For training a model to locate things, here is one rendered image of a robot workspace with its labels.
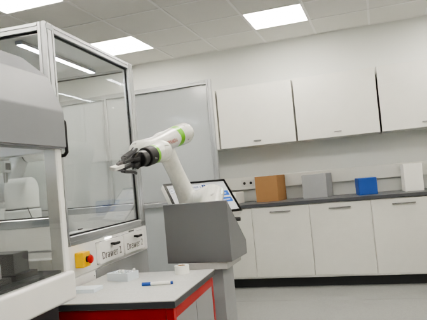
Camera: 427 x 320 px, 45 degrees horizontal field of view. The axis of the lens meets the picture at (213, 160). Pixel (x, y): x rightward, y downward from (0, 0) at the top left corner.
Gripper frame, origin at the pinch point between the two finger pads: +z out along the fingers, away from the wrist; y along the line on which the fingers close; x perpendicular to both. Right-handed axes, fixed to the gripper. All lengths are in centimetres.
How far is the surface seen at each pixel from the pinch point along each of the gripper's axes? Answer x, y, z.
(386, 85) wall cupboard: 45, 5, -398
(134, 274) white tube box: 4, -54, -8
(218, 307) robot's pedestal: 29, -85, -50
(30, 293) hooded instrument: 17, -23, 66
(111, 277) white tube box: -5, -56, -3
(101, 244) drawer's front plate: -25, -51, -21
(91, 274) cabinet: -21, -61, -7
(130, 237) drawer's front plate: -33, -62, -55
